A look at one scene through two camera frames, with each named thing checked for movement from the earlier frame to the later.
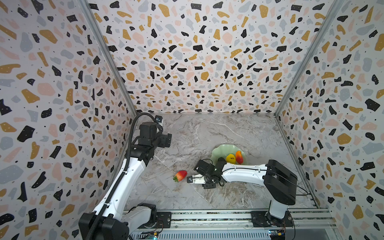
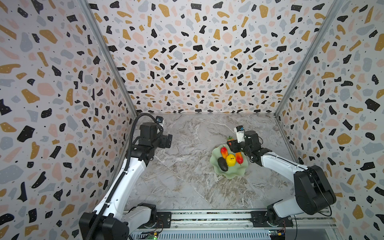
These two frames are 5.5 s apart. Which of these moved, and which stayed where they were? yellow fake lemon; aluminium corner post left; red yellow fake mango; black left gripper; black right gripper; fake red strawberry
Moved: fake red strawberry; black right gripper
Stayed: aluminium corner post left; yellow fake lemon; red yellow fake mango; black left gripper
